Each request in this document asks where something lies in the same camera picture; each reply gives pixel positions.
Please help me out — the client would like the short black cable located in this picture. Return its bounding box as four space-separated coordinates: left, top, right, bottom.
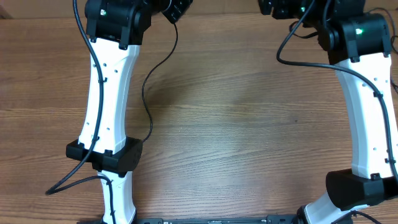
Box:
141 22 179 143

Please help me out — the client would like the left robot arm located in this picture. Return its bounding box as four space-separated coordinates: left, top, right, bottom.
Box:
66 0 193 223

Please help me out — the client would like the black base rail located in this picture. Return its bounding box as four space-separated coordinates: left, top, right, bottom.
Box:
77 213 302 224

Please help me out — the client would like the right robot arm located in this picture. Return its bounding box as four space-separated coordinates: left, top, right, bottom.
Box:
259 0 397 223

